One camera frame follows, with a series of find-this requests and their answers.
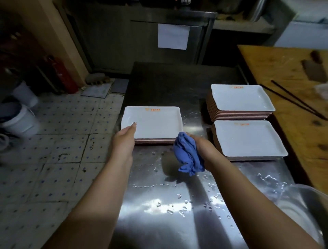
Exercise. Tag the white paper sheet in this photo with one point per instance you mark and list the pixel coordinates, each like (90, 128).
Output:
(173, 36)

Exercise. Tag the dark storage rack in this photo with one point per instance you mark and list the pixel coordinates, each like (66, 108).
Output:
(20, 51)

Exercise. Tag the person's right forearm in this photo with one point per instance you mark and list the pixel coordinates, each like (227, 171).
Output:
(256, 205)

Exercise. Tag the clear glass bowl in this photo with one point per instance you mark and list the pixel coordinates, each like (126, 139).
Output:
(307, 205)

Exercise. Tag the red fire extinguisher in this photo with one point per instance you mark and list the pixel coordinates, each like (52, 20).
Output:
(65, 77)

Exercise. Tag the stainless steel cabinet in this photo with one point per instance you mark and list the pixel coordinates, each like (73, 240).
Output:
(107, 38)

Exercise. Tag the person's left hand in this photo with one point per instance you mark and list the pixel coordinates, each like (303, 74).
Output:
(123, 146)

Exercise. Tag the white plastic bucket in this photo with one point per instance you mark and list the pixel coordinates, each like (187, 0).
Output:
(21, 124)
(25, 95)

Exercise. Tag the black chopstick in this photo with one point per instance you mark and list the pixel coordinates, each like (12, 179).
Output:
(292, 101)
(298, 99)

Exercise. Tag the grey brick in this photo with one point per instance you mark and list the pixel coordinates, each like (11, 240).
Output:
(96, 78)

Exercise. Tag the dark grey tile piece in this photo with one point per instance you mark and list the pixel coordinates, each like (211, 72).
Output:
(120, 86)

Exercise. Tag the stack of wiped white plates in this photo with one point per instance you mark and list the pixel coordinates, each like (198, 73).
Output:
(153, 123)

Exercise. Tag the crumpled clear plastic bag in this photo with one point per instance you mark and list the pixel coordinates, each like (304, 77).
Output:
(322, 91)

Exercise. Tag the person's right hand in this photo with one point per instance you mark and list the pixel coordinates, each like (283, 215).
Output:
(208, 154)

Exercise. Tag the person's left forearm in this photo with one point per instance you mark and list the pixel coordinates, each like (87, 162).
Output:
(92, 205)

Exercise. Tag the white chest freezer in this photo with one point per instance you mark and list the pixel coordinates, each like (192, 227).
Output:
(305, 36)

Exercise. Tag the wooden table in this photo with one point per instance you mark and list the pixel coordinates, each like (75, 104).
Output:
(302, 143)

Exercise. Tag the beige side counter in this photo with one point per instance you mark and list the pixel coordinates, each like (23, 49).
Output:
(243, 25)

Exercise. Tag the loose light floor tile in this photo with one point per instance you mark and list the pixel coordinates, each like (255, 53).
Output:
(96, 90)

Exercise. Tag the blue cloth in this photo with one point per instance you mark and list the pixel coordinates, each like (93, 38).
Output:
(188, 154)

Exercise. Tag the steel work table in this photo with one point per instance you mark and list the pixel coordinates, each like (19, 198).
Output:
(174, 82)

